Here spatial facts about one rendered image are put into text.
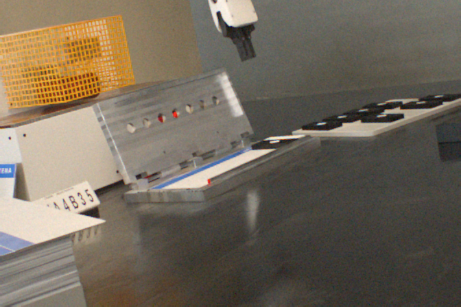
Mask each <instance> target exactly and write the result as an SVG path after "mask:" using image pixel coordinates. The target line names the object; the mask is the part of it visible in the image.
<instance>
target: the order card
mask: <svg viewBox="0 0 461 307"><path fill-rule="evenodd" d="M29 202H31V203H34V204H39V205H42V206H48V207H51V208H56V209H59V210H64V211H67V212H72V213H76V214H77V213H79V212H82V211H84V210H87V209H89V208H92V207H94V206H97V205H99V204H100V202H99V200H98V198H97V196H96V194H95V193H94V191H93V189H92V187H91V185H90V184H89V182H88V180H86V181H83V182H80V183H78V184H75V185H73V186H70V187H67V188H64V189H62V190H59V191H56V192H54V193H51V194H48V195H45V196H43V197H40V198H38V199H35V200H32V201H29Z"/></svg>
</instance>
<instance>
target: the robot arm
mask: <svg viewBox="0 0 461 307"><path fill-rule="evenodd" d="M209 5H210V9H211V13H212V15H213V19H214V21H215V24H216V27H217V29H218V31H219V32H222V34H223V37H226V38H230V39H231V40H232V42H233V44H234V45H236V48H237V50H238V53H239V57H240V59H241V61H242V62H244V61H246V60H250V59H252V58H255V57H256V54H255V51H254V48H253V45H252V43H251V38H252V37H251V32H252V31H254V30H255V27H254V25H253V24H254V23H256V22H257V20H258V18H257V15H256V12H255V9H254V7H253V5H252V2H251V0H209Z"/></svg>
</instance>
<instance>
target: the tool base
mask: <svg viewBox="0 0 461 307"><path fill-rule="evenodd" d="M252 139H253V136H251V137H248V138H240V139H239V140H236V141H235V143H233V144H232V147H235V146H237V147H236V148H233V149H231V150H229V151H226V152H224V153H221V154H220V155H217V156H213V155H215V152H214V151H213V152H211V153H208V154H206V155H204V156H201V157H194V158H191V159H189V160H188V161H187V162H186V163H184V164H181V165H180V168H183V167H186V166H188V167H187V168H185V169H182V170H180V171H178V172H176V173H173V174H171V175H168V176H166V177H163V178H160V179H158V180H155V181H153V182H150V183H148V182H149V181H152V180H154V179H156V178H158V177H161V176H162V175H161V173H159V174H157V175H154V176H152V177H149V178H147V179H139V180H136V181H134V182H131V185H130V186H129V187H130V188H131V189H132V190H131V191H128V192H127V193H124V196H125V200H126V203H137V202H190V201H207V200H209V199H211V198H213V197H216V196H218V195H220V194H222V193H224V192H226V191H229V190H230V189H232V188H235V187H236V186H239V185H241V184H243V183H245V182H247V181H249V180H251V179H253V178H256V177H258V176H260V175H262V174H264V173H266V172H268V171H271V170H272V169H275V168H277V167H279V166H281V165H283V164H285V163H287V162H289V161H291V160H294V159H296V158H298V157H300V156H302V155H304V154H307V153H309V152H310V151H313V150H315V149H317V148H319V147H321V143H320V137H313V138H310V139H309V140H306V141H304V142H302V143H299V144H297V145H295V146H293V147H290V148H289V149H286V150H284V151H282V152H280V153H277V154H275V155H273V156H270V157H269V158H266V159H264V160H262V161H260V162H257V163H255V164H253V165H250V166H249V167H246V168H245V169H242V170H240V171H237V172H235V173H233V174H231V175H228V176H226V177H224V178H222V179H220V180H218V181H215V182H213V183H211V184H205V185H204V186H201V187H199V188H190V189H189V190H186V189H187V188H161V189H151V188H153V187H155V186H158V185H160V184H163V183H165V182H168V181H170V180H172V179H174V178H177V177H180V176H181V175H184V174H186V173H189V172H191V171H194V170H196V169H199V168H200V167H203V166H206V165H208V164H211V163H212V162H215V161H217V160H220V159H222V158H225V157H227V156H229V155H232V154H234V153H237V152H238V151H241V150H243V149H246V148H248V147H251V145H253V144H255V143H258V142H260V141H262V140H259V141H257V142H255V143H251V142H250V140H252ZM210 156H213V157H212V158H209V159H206V160H203V159H205V158H208V157H210ZM148 189H150V190H149V191H147V190H148Z"/></svg>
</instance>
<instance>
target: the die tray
mask: <svg viewBox="0 0 461 307"><path fill-rule="evenodd" d="M391 101H402V102H403V104H405V103H407V102H410V101H418V99H394V100H389V101H386V102H391ZM459 105H461V98H460V99H456V100H455V101H451V102H443V105H441V106H437V107H435V108H431V109H412V110H400V107H398V108H395V109H392V110H384V111H385V112H383V113H381V114H398V113H404V119H400V120H398V121H394V122H391V123H361V121H360V120H359V121H356V122H353V123H343V124H342V125H343V126H342V127H338V128H335V129H333V130H329V131H316V130H302V129H300V130H296V131H294V132H292V134H293V136H299V135H310V136H374V135H377V134H380V133H382V132H386V131H388V130H391V129H394V128H396V127H400V126H402V125H405V124H408V123H411V122H413V121H417V120H419V119H422V118H425V117H427V116H430V115H433V114H436V113H438V112H442V111H444V110H447V109H450V108H453V107H456V106H459Z"/></svg>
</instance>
